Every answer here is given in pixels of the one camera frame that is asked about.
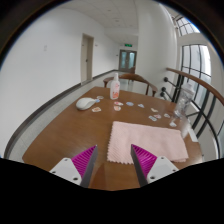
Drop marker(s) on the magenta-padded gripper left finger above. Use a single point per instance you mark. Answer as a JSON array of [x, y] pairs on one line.
[[68, 168]]

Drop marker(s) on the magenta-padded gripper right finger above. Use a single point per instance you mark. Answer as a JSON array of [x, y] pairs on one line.
[[160, 166]]

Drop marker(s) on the pink towel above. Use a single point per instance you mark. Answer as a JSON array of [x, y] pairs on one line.
[[150, 140]]

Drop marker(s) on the white paper card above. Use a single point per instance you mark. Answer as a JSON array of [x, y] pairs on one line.
[[192, 135]]

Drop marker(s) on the small pink sticker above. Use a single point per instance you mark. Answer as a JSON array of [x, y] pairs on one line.
[[118, 103], [157, 116]]

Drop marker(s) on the small pale blue sticker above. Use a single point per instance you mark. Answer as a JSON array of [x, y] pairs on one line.
[[141, 105]]

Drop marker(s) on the small orange sticker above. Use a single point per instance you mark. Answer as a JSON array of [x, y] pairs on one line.
[[96, 109], [117, 108]]

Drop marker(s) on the white computer mouse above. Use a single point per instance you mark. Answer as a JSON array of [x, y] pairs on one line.
[[85, 103]]

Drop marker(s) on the clear plastic drink bottle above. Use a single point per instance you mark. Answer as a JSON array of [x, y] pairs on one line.
[[183, 100]]

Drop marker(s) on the small white round sticker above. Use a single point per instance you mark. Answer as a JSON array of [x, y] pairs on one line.
[[100, 97]]

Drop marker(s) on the white bottle with orange label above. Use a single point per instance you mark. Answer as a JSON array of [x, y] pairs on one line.
[[115, 89]]

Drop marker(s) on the wooden chair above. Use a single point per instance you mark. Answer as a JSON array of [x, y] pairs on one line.
[[133, 77]]

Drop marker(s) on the wooden handrail with black railing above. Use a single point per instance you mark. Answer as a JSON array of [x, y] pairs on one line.
[[200, 81]]

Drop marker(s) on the tall black-framed window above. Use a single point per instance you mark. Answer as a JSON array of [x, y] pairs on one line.
[[196, 70]]

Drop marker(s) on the glazed double door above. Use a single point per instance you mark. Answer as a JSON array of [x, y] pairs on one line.
[[127, 60]]

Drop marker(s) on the beige single door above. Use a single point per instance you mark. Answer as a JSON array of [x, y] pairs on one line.
[[87, 58]]

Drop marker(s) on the green exit sign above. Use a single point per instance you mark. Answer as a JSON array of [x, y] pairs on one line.
[[128, 44]]

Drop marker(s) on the small upper black-framed window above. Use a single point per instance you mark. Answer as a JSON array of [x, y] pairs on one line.
[[186, 26]]

